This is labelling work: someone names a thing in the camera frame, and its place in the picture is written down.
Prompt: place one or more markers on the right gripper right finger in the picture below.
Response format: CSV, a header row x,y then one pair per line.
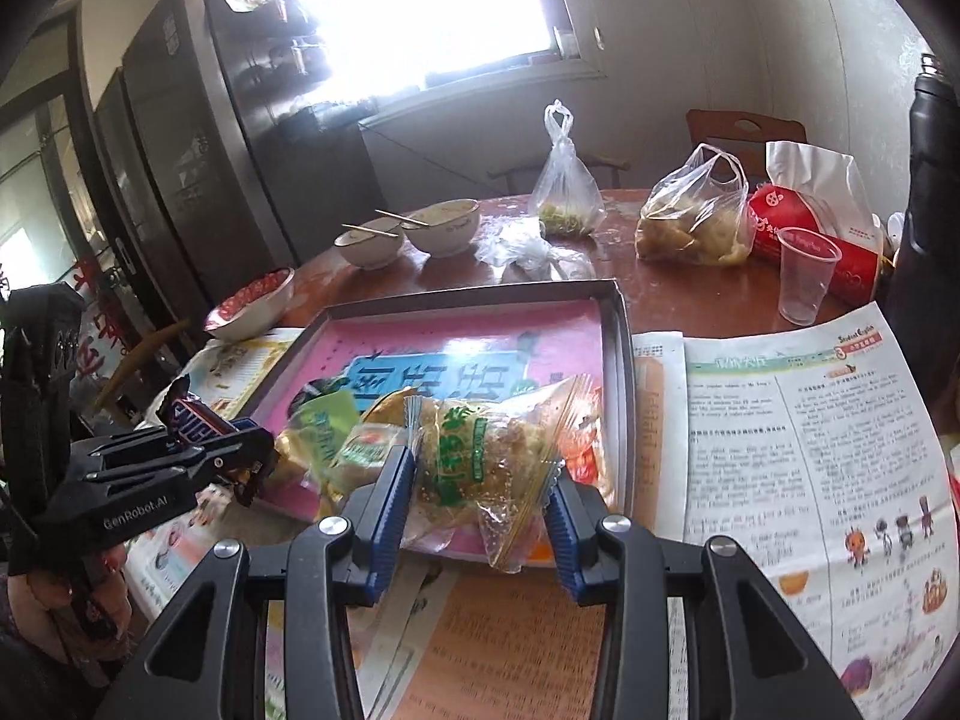
x,y
747,655

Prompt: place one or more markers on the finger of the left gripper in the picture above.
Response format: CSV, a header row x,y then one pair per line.
x,y
240,442
238,467

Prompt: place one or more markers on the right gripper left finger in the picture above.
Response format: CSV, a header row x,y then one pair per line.
x,y
204,657

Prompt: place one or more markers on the Snickers chocolate bar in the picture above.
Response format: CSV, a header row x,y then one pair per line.
x,y
188,416

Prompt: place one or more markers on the green label rice cracker pack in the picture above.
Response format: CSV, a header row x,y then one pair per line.
x,y
485,465

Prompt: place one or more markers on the round pizza cracker pack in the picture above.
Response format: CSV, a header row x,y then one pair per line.
x,y
363,455

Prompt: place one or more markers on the green triangular snack packet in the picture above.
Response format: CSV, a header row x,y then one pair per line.
x,y
319,427

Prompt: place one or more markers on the white bowl with red contents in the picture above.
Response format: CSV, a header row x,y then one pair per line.
x,y
254,309

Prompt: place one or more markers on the grey shallow cardboard tray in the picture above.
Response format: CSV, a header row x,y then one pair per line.
x,y
486,343

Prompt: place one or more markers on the newspaper sheets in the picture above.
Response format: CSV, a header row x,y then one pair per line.
x,y
812,449

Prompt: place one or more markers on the left white ceramic bowl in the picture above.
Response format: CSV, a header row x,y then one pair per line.
x,y
367,252

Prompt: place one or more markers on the white ceramic bowl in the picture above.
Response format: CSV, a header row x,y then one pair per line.
x,y
444,229
367,252

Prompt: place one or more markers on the chopsticks on bowls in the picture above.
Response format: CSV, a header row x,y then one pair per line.
x,y
390,226

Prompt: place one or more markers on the stainless steel refrigerator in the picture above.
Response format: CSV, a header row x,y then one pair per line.
x,y
231,150

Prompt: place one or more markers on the orange snack packet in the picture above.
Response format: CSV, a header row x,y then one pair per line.
x,y
583,449

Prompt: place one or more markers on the right white ceramic bowl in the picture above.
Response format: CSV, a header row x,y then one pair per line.
x,y
444,229

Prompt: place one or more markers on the crumpled clear plastic wrap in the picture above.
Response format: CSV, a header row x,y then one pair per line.
x,y
516,248

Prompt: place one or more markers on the black thermos bottle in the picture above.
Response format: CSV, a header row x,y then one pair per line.
x,y
922,302

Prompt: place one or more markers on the clear plastic cup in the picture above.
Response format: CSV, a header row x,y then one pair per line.
x,y
807,261

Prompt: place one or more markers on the tied clear plastic bag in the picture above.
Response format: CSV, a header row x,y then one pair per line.
x,y
565,199

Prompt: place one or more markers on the plastic bag of pastries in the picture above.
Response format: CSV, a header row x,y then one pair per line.
x,y
699,214

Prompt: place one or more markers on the red tissue pack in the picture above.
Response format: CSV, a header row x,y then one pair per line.
x,y
822,191

